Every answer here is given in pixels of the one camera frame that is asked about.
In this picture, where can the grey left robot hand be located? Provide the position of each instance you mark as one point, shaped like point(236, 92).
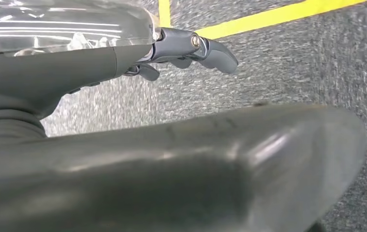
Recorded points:
point(170, 176)

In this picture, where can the yellow floor tape square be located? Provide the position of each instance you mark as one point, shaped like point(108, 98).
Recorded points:
point(266, 17)

